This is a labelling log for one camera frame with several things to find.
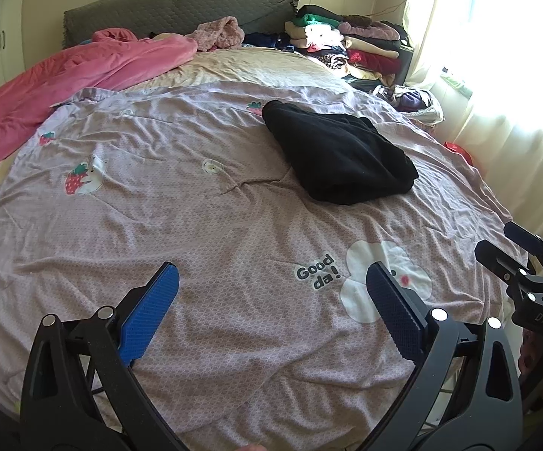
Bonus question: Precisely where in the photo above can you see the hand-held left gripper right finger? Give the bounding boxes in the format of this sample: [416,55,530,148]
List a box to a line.
[363,262,523,451]

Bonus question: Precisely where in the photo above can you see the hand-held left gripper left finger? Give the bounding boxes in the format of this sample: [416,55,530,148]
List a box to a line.
[20,262,180,451]

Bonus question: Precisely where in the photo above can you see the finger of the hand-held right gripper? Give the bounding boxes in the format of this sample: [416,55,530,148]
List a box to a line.
[504,221,543,278]
[475,239,535,294]

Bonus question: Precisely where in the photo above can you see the black sweater with orange cuffs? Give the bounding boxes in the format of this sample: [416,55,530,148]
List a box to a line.
[262,100,419,206]

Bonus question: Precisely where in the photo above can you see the white bag of clothes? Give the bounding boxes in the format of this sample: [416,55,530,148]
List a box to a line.
[372,85,445,127]

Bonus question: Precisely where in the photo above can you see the stack of folded clothes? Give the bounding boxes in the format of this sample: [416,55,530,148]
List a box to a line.
[285,4,413,88]

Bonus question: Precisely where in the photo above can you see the navy blue clothes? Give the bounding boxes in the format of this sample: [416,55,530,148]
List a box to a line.
[243,32,296,52]

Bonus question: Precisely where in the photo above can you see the cream curtain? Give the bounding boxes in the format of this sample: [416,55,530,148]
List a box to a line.
[403,0,543,245]

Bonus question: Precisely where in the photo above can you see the red plastic bag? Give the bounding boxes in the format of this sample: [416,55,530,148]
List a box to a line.
[444,141,474,165]

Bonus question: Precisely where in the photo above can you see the lilac strawberry printed blanket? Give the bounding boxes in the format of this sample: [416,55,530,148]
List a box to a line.
[0,80,528,451]

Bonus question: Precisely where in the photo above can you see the pink quilt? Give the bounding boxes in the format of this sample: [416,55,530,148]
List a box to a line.
[0,28,199,189]

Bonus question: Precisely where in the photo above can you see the beige bed sheet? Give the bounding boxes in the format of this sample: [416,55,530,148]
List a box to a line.
[0,47,361,231]

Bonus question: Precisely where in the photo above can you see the pink fuzzy garment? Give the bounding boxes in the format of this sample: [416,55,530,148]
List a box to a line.
[193,15,245,52]

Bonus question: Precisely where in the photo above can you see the grey quilted headboard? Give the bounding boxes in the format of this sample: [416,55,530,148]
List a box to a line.
[62,0,300,50]

